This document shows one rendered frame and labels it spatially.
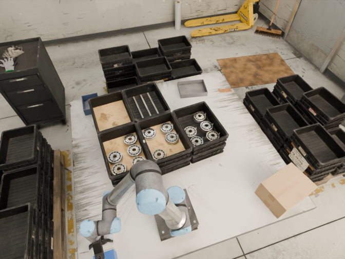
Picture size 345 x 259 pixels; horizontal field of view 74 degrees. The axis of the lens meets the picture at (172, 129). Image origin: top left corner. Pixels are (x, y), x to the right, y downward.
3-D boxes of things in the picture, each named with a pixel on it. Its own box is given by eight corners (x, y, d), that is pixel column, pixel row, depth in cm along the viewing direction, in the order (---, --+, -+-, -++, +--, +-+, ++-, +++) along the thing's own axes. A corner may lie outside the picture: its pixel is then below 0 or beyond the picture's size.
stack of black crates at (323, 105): (330, 140, 264) (356, 112, 228) (306, 147, 258) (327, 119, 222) (306, 113, 289) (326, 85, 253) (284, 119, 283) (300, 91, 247)
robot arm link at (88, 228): (94, 233, 110) (76, 236, 109) (100, 239, 118) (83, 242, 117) (95, 216, 114) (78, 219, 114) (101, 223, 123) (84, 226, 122)
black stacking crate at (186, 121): (226, 145, 179) (229, 135, 170) (192, 157, 172) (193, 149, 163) (203, 110, 201) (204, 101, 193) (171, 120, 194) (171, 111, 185)
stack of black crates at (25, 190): (54, 220, 208) (36, 207, 181) (18, 231, 202) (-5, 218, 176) (54, 181, 232) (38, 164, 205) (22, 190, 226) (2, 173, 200)
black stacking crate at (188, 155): (191, 158, 171) (192, 149, 163) (154, 171, 164) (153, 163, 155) (171, 120, 194) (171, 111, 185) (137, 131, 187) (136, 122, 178)
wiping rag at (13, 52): (23, 57, 242) (22, 54, 239) (0, 61, 238) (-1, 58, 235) (25, 43, 259) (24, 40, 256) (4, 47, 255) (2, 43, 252)
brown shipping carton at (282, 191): (277, 219, 154) (286, 210, 142) (254, 192, 166) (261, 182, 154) (307, 196, 164) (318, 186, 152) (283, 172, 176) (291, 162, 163)
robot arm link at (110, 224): (118, 207, 119) (97, 210, 118) (118, 229, 112) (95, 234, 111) (121, 213, 125) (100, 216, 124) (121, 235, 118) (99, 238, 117)
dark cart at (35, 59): (69, 125, 296) (37, 67, 226) (32, 134, 288) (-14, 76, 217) (68, 95, 332) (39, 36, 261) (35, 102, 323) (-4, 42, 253)
